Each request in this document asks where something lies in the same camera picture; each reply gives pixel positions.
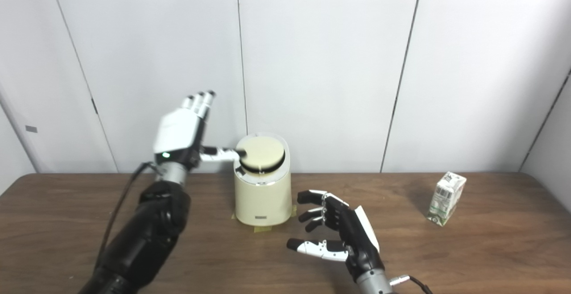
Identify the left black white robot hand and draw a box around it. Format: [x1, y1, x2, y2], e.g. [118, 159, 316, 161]
[153, 90, 247, 172]

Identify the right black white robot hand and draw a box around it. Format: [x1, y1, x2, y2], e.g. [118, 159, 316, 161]
[286, 190, 385, 283]

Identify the green white milk carton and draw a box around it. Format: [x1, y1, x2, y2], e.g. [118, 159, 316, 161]
[426, 172, 467, 227]

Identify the cream-colored cylindrical bin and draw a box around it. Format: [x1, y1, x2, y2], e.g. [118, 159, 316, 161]
[234, 132, 293, 227]

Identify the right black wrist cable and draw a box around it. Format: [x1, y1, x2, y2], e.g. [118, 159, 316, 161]
[389, 275, 433, 294]

